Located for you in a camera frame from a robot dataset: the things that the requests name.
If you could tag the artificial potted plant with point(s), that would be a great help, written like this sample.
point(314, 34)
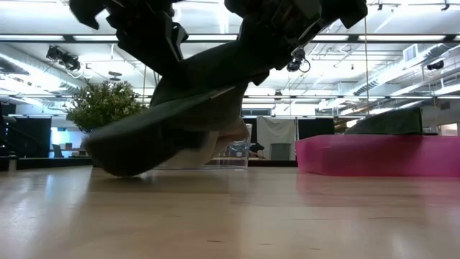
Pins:
point(102, 104)

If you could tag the dark grey cap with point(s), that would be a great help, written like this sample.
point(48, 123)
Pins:
point(161, 126)
point(391, 124)

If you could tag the clear plastic bin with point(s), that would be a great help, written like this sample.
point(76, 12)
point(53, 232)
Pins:
point(237, 158)

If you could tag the silver ceiling duct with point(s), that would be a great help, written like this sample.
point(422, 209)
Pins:
point(395, 73)

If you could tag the pink plastic bin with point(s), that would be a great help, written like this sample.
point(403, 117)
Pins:
point(377, 156)

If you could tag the black rig frame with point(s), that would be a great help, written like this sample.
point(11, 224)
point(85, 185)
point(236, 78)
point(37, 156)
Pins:
point(395, 37)

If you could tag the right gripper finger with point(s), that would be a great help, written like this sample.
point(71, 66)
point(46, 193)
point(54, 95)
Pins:
point(267, 50)

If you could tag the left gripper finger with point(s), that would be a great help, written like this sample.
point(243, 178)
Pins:
point(154, 46)

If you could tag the overhead black camera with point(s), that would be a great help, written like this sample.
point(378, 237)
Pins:
point(63, 57)

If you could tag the white hanging cloth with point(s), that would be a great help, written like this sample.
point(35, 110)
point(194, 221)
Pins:
point(275, 131)

